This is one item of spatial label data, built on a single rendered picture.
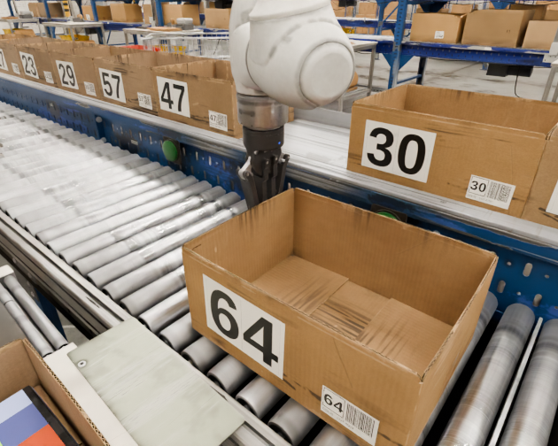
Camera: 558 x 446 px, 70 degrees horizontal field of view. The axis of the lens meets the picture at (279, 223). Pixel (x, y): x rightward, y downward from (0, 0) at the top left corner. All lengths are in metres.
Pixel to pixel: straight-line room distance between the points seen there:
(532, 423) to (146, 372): 0.56
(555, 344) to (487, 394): 0.18
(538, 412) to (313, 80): 0.54
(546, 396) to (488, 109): 0.68
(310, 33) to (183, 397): 0.51
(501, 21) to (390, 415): 4.91
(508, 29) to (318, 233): 4.55
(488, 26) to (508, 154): 4.44
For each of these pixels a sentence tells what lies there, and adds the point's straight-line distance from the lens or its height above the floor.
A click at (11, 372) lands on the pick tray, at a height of 0.80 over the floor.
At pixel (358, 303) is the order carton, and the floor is 0.75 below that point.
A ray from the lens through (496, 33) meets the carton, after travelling 5.24.
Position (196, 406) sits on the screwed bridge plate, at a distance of 0.63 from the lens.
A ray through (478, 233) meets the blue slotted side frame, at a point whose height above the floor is 0.86.
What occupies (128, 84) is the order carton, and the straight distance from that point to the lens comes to 1.64.
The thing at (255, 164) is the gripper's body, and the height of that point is 1.00.
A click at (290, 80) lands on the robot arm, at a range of 0.49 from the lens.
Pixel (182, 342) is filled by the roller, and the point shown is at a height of 0.73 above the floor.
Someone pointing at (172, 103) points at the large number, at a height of 0.95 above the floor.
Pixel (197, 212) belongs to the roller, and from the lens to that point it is 1.11.
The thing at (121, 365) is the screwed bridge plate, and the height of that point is 0.75.
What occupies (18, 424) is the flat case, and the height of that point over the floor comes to 0.80.
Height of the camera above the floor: 1.25
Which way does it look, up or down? 29 degrees down
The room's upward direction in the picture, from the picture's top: straight up
